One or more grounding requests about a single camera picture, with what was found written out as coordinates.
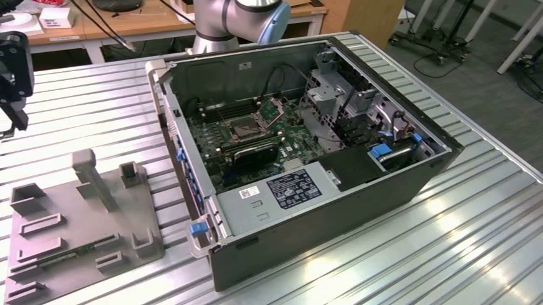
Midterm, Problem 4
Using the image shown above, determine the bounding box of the white round tape roll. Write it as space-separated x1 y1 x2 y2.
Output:
0 12 43 36

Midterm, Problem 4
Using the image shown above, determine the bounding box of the grey parts rack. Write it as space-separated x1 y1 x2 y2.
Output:
5 148 166 304

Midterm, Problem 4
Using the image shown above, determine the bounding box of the metal socket cover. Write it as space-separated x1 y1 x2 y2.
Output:
265 97 293 112

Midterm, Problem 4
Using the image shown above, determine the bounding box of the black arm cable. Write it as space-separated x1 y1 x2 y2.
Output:
79 0 137 52

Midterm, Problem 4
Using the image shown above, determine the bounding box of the green RAM stick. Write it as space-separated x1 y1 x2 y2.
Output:
35 243 106 269

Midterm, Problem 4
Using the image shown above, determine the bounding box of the green motherboard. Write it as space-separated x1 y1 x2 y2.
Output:
185 97 340 194

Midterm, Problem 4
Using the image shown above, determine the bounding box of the CPU socket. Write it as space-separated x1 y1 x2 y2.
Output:
226 116 272 144

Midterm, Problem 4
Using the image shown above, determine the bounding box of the white cardboard box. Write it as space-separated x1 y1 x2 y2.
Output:
38 8 75 29

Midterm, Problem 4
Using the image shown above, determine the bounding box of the grey power supply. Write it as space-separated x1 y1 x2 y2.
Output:
209 160 342 242

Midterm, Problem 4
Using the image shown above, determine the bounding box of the wooden cabinet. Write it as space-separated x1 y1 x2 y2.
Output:
324 0 406 50

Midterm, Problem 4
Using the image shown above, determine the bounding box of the white table leg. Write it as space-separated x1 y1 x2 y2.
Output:
494 0 543 74

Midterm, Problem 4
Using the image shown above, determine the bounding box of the black curved wire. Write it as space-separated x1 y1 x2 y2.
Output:
257 63 308 99

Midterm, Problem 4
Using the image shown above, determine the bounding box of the wooden desk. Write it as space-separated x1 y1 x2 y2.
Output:
23 0 329 63

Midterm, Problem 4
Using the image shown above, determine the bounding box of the black wheeled stand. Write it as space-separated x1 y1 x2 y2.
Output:
389 0 480 66

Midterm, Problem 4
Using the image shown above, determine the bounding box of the black rating label sticker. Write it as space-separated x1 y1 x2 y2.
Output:
265 168 322 210

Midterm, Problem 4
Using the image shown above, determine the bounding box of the black expansion card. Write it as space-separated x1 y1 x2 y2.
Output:
220 143 280 188

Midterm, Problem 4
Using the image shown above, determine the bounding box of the black open PC case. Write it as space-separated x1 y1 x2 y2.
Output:
142 30 464 292

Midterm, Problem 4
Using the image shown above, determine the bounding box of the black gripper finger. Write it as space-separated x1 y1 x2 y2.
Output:
0 76 34 133

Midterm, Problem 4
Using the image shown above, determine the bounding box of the blue disk carrier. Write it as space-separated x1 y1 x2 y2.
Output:
366 143 393 163

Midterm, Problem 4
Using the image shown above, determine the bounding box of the white code sticker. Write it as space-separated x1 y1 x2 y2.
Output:
236 186 261 200

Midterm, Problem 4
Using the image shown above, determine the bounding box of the metal disk bay cage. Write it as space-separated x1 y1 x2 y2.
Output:
302 50 382 150

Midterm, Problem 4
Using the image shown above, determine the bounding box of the locking lever wire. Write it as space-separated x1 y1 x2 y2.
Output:
269 106 285 127

